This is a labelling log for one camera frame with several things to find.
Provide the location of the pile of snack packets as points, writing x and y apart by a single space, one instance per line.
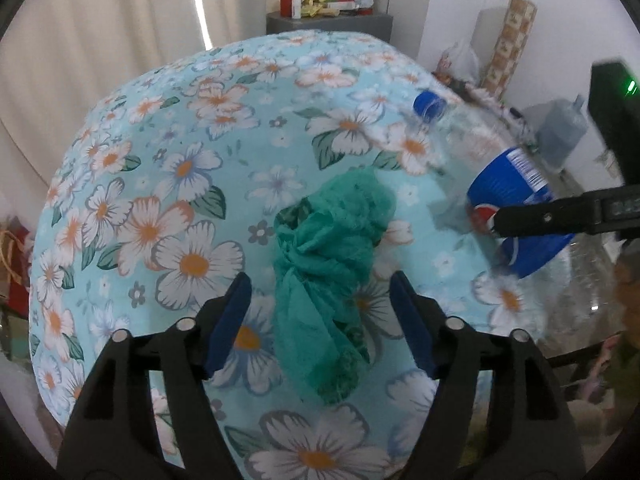
325 6

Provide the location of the blue label plastic bottle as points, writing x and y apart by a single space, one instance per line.
510 185

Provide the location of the grey cabinet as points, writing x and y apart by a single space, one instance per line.
330 26

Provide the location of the white plastic bag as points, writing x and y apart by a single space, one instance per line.
460 60

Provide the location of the white printed cloth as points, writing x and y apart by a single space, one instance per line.
495 100

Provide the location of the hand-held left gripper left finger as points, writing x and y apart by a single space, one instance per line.
230 320

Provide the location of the red gift bag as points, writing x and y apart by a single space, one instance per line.
15 280

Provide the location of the teal cloth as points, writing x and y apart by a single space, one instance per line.
320 270

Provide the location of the blue floral tablecloth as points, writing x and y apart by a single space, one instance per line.
175 210

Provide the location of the pink floral cloth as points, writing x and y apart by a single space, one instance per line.
602 370

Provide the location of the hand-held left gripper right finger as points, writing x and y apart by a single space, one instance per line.
415 325

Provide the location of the small white bottle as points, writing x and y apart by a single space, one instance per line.
296 9

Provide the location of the cream curtain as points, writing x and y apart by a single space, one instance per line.
100 20

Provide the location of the large water jug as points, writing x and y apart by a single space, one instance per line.
562 132

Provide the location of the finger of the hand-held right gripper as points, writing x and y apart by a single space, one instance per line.
550 217

